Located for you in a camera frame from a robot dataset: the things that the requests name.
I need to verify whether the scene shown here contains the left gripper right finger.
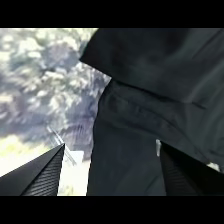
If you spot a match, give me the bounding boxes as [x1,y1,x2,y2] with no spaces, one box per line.
[159,141,224,197]

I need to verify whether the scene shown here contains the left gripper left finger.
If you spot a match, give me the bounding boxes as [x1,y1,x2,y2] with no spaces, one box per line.
[0,143,66,197]

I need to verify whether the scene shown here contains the black garment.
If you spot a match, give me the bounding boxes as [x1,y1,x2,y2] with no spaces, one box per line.
[79,27,224,197]

